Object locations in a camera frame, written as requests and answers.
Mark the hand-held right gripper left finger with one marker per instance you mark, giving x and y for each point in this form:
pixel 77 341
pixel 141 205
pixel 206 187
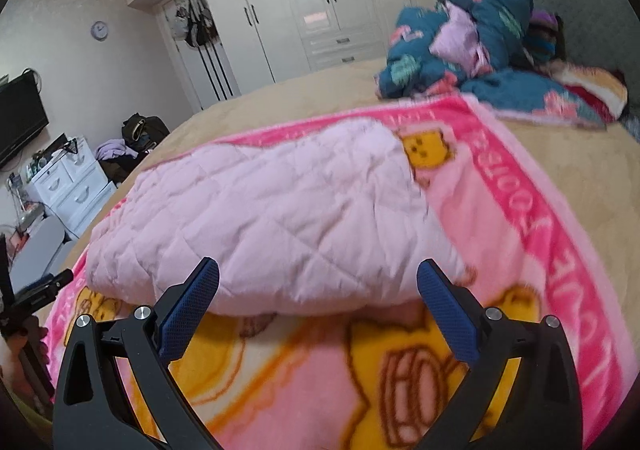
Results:
pixel 187 315

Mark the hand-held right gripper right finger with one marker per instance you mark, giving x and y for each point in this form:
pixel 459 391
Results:
pixel 450 310

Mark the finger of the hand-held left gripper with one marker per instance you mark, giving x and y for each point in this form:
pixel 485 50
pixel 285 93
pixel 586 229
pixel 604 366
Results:
pixel 45 286

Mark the pink quilted jacket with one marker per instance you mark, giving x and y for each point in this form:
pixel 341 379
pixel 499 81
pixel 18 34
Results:
pixel 280 210

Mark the dark clothes pile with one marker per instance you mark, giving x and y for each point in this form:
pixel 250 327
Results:
pixel 120 167

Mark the black clothes hanger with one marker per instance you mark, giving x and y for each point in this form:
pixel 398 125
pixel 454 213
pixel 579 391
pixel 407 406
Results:
pixel 70 146

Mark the person's left hand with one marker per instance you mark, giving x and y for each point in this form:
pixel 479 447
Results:
pixel 32 335

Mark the white drawer chest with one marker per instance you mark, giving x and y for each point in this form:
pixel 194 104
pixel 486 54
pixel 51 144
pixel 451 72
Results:
pixel 75 190

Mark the pink printed blanket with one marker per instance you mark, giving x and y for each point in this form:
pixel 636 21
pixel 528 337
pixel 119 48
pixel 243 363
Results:
pixel 500 210

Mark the purple cloth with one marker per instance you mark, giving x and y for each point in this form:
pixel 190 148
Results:
pixel 114 148

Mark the black television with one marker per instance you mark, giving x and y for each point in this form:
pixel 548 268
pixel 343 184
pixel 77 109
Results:
pixel 20 120

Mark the dark bag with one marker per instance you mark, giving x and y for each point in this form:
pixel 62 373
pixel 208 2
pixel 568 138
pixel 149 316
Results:
pixel 145 130

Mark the bundle of dark poles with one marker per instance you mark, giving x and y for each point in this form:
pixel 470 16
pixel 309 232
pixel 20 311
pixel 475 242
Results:
pixel 216 75

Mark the bed with beige cover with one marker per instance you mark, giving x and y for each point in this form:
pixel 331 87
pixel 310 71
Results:
pixel 300 95

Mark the yellow red striped cloth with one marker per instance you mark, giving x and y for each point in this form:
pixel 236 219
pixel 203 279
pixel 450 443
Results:
pixel 595 90

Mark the blue floral quilt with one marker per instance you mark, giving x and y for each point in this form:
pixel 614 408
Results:
pixel 475 35

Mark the hanging bags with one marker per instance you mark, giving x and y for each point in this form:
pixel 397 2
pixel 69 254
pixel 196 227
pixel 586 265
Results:
pixel 195 25

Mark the grey headboard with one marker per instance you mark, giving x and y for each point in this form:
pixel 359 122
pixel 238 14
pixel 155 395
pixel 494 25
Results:
pixel 595 25

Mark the round wall clock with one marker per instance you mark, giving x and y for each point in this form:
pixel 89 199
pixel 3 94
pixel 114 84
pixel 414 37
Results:
pixel 100 30

